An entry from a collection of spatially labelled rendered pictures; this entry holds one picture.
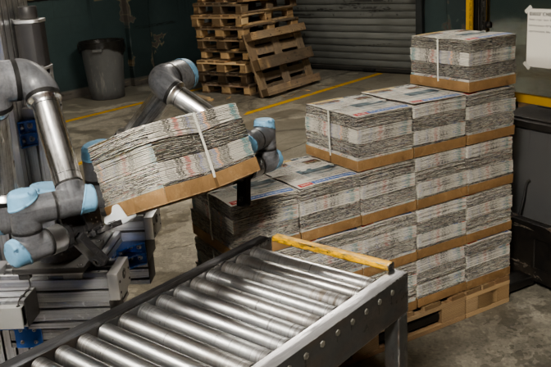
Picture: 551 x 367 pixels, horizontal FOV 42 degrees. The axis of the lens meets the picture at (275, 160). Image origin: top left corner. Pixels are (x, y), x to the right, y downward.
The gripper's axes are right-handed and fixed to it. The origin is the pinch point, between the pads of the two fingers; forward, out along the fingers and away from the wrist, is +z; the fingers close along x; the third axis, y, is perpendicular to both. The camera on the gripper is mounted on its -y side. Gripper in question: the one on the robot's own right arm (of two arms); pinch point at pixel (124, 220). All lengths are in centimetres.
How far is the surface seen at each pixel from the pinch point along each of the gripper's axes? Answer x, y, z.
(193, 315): -22.5, -29.0, -5.2
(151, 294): -7.0, -21.4, -4.7
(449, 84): -19, 5, 169
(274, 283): -27.7, -30.8, 21.0
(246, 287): -23.3, -29.1, 14.4
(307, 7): 477, 185, 753
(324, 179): 5, -13, 96
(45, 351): -8.5, -22.1, -39.4
